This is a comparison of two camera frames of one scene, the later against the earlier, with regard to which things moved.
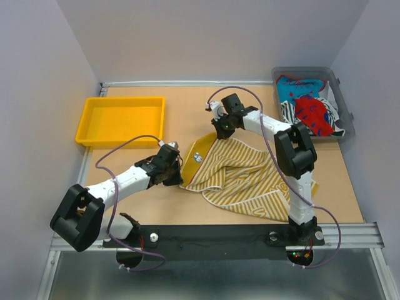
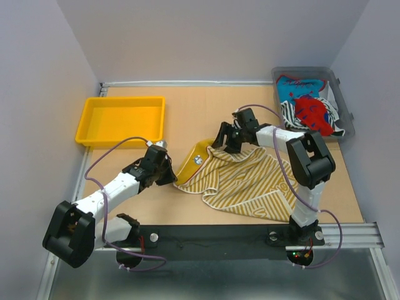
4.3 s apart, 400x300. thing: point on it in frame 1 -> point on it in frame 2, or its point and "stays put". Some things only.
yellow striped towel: (238, 177) stays put
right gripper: (221, 134) -> (225, 128)
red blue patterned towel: (314, 114) stays put
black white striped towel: (288, 110) stays put
